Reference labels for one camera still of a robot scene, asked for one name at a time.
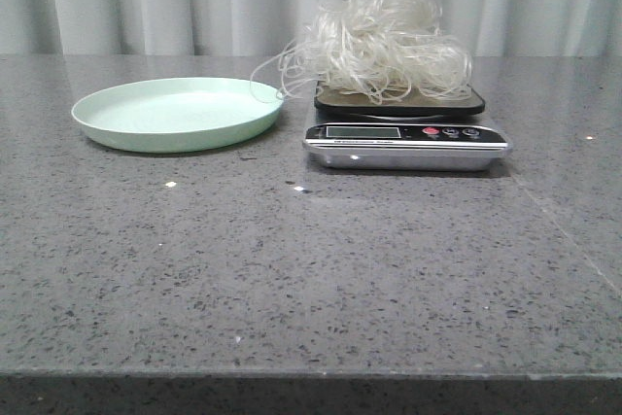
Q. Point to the white vermicelli noodle bundle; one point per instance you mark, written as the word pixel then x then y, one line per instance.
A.
pixel 382 50

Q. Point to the silver digital kitchen scale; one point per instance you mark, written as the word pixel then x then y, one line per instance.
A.
pixel 421 133

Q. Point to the light green round plate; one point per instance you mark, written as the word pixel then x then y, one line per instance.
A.
pixel 178 115

